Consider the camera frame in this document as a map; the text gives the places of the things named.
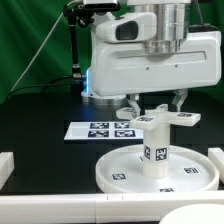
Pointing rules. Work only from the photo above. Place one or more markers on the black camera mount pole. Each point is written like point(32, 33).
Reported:
point(76, 16)

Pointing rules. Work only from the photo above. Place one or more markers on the white barrier block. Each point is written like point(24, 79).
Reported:
point(216, 155)
point(6, 167)

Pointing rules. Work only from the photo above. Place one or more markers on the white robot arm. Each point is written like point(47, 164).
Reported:
point(152, 48)

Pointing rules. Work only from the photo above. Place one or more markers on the white left barrier block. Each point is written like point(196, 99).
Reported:
point(6, 167)

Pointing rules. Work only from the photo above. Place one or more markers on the grey camera on mount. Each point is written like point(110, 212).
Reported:
point(108, 5)

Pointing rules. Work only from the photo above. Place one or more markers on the white front barrier rail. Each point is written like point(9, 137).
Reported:
point(99, 208)

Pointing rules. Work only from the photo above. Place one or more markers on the white right barrier block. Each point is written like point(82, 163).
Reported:
point(216, 155)

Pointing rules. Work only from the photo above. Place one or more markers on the white cross-shaped table base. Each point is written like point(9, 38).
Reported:
point(156, 117)

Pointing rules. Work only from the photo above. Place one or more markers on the white round table top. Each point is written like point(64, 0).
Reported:
point(121, 171)

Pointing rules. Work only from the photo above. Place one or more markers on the white marker sheet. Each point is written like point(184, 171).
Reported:
point(102, 130)

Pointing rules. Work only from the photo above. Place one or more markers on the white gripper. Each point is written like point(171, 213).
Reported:
point(120, 69)

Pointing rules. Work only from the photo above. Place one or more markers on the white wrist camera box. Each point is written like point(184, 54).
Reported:
point(132, 27)

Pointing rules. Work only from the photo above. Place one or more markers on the white disc bottom corner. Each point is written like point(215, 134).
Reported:
point(196, 214)

